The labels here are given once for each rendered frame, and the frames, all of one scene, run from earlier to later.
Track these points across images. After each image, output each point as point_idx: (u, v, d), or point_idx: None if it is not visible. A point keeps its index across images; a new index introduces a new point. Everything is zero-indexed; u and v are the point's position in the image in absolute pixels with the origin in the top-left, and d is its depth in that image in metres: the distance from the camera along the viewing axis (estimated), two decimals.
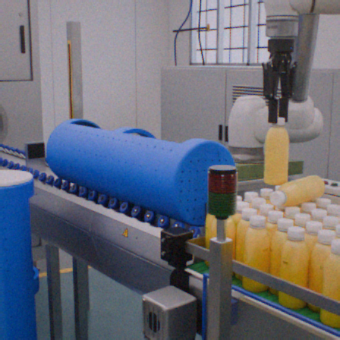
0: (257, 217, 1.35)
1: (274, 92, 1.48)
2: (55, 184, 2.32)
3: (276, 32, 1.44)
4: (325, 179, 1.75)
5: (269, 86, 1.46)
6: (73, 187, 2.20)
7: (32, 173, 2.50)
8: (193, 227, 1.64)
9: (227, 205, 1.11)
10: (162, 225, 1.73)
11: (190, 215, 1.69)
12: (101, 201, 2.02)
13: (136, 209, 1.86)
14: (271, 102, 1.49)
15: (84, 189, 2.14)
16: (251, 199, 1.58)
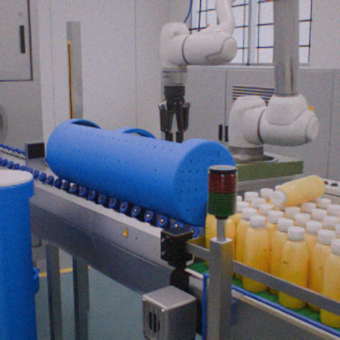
0: (257, 217, 1.35)
1: (168, 127, 1.86)
2: (55, 184, 2.32)
3: (168, 80, 1.82)
4: (325, 179, 1.75)
5: (164, 123, 1.85)
6: (73, 187, 2.20)
7: (32, 173, 2.50)
8: (193, 227, 1.64)
9: (227, 205, 1.11)
10: (162, 225, 1.73)
11: (190, 215, 1.69)
12: (101, 201, 2.02)
13: (136, 209, 1.86)
14: (167, 135, 1.87)
15: (84, 189, 2.14)
16: (251, 199, 1.58)
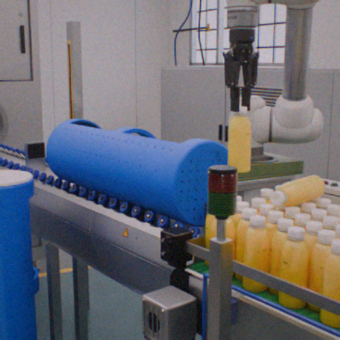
0: (257, 217, 1.35)
1: (235, 80, 1.52)
2: (55, 184, 2.32)
3: (236, 22, 1.48)
4: (325, 179, 1.75)
5: (230, 74, 1.50)
6: (73, 187, 2.20)
7: (32, 173, 2.50)
8: (193, 227, 1.64)
9: (227, 205, 1.11)
10: (162, 225, 1.73)
11: (190, 215, 1.69)
12: (101, 201, 2.02)
13: (136, 209, 1.86)
14: (232, 90, 1.53)
15: (84, 189, 2.14)
16: (240, 111, 1.55)
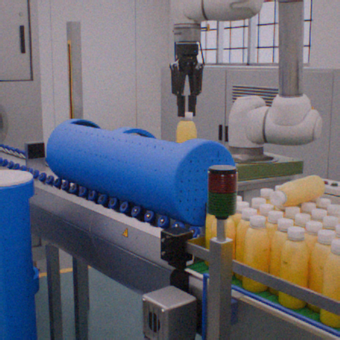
0: (257, 217, 1.35)
1: (181, 89, 1.71)
2: (55, 184, 2.32)
3: (181, 38, 1.67)
4: (325, 179, 1.75)
5: (176, 84, 1.69)
6: (73, 187, 2.20)
7: (32, 173, 2.50)
8: (193, 227, 1.64)
9: (227, 205, 1.11)
10: (162, 225, 1.73)
11: (190, 215, 1.69)
12: (101, 201, 2.02)
13: (136, 209, 1.86)
14: (178, 98, 1.72)
15: (84, 189, 2.14)
16: (186, 117, 1.74)
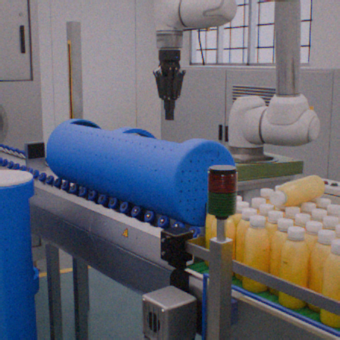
0: (257, 217, 1.35)
1: (167, 94, 1.79)
2: (55, 184, 2.32)
3: (162, 44, 1.74)
4: (325, 179, 1.75)
5: (162, 89, 1.77)
6: (73, 187, 2.20)
7: (32, 173, 2.50)
8: (193, 227, 1.64)
9: (227, 205, 1.11)
10: (162, 225, 1.73)
11: (190, 215, 1.69)
12: (101, 201, 2.02)
13: (136, 209, 1.86)
14: (165, 102, 1.80)
15: (84, 189, 2.14)
16: None
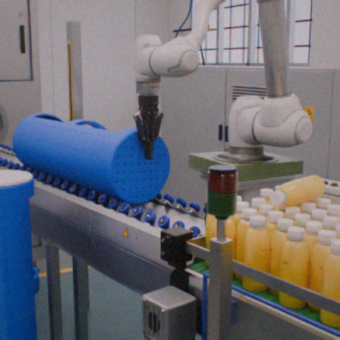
0: (257, 217, 1.35)
1: (150, 134, 1.98)
2: (57, 179, 2.32)
3: None
4: (325, 179, 1.75)
5: (155, 130, 1.99)
6: (72, 188, 2.20)
7: (31, 174, 2.50)
8: (193, 227, 1.64)
9: (227, 205, 1.11)
10: (158, 219, 1.76)
11: (127, 193, 1.96)
12: (101, 196, 2.04)
13: (136, 211, 1.85)
14: (152, 142, 1.98)
15: (80, 193, 2.15)
16: None
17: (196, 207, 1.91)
